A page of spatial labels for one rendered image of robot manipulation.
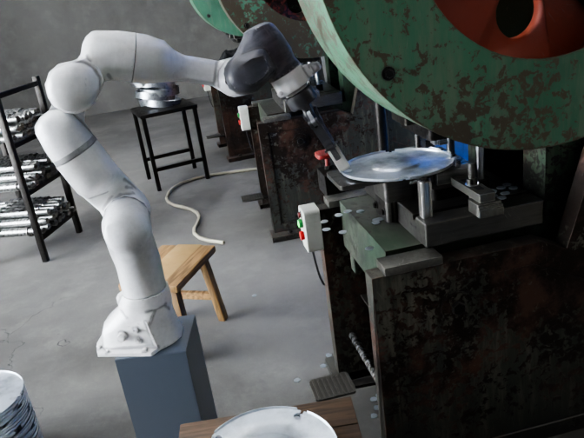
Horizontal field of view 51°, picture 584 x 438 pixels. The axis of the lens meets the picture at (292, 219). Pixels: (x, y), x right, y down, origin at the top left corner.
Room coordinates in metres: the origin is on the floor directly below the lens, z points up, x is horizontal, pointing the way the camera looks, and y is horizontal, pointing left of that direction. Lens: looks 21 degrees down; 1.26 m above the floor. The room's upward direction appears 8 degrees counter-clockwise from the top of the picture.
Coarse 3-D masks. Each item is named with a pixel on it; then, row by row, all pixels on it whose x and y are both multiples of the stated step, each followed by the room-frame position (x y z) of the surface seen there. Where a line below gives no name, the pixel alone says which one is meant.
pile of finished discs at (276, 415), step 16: (240, 416) 1.10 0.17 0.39; (256, 416) 1.09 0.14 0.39; (272, 416) 1.08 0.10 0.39; (288, 416) 1.08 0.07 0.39; (304, 416) 1.07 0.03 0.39; (224, 432) 1.05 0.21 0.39; (240, 432) 1.05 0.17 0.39; (256, 432) 1.04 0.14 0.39; (272, 432) 1.03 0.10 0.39; (288, 432) 1.03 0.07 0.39; (304, 432) 1.02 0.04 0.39; (320, 432) 1.01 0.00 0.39
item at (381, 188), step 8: (328, 176) 1.51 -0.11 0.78; (336, 176) 1.48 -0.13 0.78; (344, 176) 1.48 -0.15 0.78; (336, 184) 1.43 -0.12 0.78; (344, 184) 1.41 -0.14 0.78; (352, 184) 1.41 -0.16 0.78; (360, 184) 1.41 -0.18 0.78; (368, 184) 1.41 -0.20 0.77; (376, 184) 1.50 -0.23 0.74; (384, 184) 1.45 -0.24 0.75; (392, 184) 1.44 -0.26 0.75; (400, 184) 1.45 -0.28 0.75; (408, 184) 1.45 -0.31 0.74; (376, 192) 1.51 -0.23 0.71; (384, 192) 1.45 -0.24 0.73; (392, 192) 1.44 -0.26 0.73; (400, 192) 1.45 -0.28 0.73; (408, 192) 1.45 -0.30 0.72; (376, 200) 1.51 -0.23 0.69; (384, 200) 1.45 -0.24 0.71; (392, 200) 1.44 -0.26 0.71; (400, 200) 1.45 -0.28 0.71; (376, 208) 1.51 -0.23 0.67; (384, 208) 1.46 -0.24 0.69; (392, 208) 1.44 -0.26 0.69; (384, 216) 1.46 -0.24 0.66; (392, 216) 1.44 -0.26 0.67
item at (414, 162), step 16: (352, 160) 1.60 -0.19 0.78; (368, 160) 1.58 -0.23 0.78; (384, 160) 1.54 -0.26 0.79; (400, 160) 1.51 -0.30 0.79; (416, 160) 1.49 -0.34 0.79; (432, 160) 1.49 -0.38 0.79; (448, 160) 1.47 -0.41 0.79; (352, 176) 1.43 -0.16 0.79; (368, 176) 1.43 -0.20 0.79; (384, 176) 1.41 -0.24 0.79; (400, 176) 1.39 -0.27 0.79; (416, 176) 1.36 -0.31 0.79
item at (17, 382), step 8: (0, 376) 1.64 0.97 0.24; (8, 376) 1.63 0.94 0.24; (16, 376) 1.62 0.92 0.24; (0, 384) 1.59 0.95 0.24; (8, 384) 1.59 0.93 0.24; (16, 384) 1.58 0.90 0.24; (0, 392) 1.55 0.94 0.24; (8, 392) 1.54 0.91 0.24; (16, 392) 1.54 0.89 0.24; (0, 400) 1.51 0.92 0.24; (8, 400) 1.50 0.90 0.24; (16, 400) 1.49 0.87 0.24; (0, 408) 1.47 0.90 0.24; (8, 408) 1.46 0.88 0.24
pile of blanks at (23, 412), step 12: (24, 396) 1.54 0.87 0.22; (12, 408) 1.48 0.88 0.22; (24, 408) 1.52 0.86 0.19; (0, 420) 1.43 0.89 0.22; (12, 420) 1.46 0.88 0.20; (24, 420) 1.50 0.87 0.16; (36, 420) 1.59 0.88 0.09; (0, 432) 1.43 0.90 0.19; (12, 432) 1.45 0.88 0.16; (24, 432) 1.49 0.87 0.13; (36, 432) 1.54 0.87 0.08
